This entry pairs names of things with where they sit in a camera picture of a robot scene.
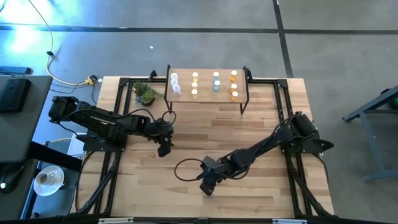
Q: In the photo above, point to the potted succulent plant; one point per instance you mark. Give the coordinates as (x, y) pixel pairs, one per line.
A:
(146, 96)

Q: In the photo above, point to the grey metal table frame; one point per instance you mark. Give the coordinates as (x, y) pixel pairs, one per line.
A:
(370, 137)

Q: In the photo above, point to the wooden shelf with black legs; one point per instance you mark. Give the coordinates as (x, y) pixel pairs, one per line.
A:
(205, 96)

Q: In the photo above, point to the dark grey side desk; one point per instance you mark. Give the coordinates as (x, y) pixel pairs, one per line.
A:
(21, 130)

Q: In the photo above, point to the black box device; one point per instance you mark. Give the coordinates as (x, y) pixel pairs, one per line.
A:
(12, 95)

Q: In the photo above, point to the black flat bar device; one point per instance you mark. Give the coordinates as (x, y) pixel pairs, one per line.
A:
(15, 70)

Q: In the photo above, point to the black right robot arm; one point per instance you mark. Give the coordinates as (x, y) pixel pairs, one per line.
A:
(267, 146)

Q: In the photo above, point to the blue pill bottle white cap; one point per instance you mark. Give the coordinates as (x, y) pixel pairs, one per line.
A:
(215, 74)

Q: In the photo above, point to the large clear bottle pink label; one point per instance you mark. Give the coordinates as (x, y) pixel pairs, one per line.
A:
(177, 89)

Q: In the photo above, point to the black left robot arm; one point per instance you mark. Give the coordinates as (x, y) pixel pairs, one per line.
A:
(102, 121)

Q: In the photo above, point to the clear grey pill bottle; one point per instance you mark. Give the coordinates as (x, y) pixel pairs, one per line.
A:
(217, 83)

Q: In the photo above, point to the white clamp bracket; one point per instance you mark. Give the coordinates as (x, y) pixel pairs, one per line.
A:
(289, 221)
(115, 220)

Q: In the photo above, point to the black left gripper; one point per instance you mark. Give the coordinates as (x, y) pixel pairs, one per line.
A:
(160, 130)

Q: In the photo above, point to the green round object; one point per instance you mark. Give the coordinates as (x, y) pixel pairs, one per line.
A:
(395, 103)

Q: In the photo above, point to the grey blue storage bin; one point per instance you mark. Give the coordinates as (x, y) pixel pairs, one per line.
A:
(56, 203)

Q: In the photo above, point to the black frame clamp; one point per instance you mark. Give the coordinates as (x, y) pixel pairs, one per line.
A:
(153, 75)

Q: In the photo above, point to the white paper sheet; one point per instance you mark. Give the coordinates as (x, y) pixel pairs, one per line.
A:
(75, 147)

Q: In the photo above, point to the black computer mouse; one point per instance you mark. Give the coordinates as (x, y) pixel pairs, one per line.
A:
(11, 179)

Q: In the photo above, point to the clear pill bottle white cap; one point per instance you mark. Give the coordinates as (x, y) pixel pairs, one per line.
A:
(174, 82)
(174, 75)

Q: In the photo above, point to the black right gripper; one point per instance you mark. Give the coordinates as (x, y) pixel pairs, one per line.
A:
(214, 169)

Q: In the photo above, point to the black diagonal desk brace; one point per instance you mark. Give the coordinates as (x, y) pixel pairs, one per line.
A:
(53, 155)

